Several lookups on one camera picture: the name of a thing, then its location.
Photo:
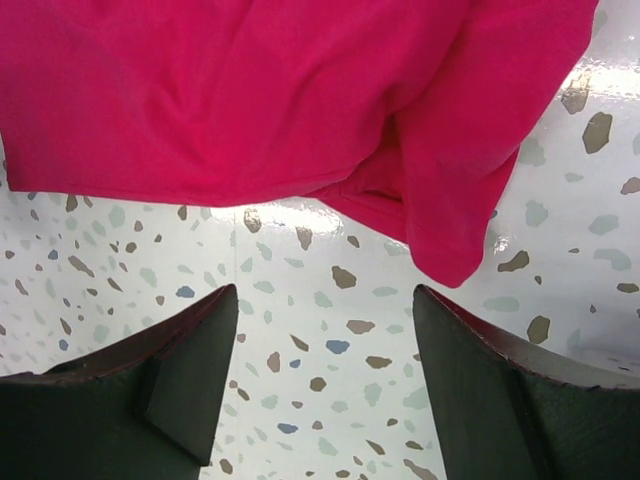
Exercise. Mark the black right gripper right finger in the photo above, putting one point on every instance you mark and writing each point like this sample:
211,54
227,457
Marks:
505,408

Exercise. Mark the magenta t shirt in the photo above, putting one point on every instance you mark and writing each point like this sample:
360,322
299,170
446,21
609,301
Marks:
406,116

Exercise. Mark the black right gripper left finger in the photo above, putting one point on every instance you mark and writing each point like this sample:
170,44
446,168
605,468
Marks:
146,407

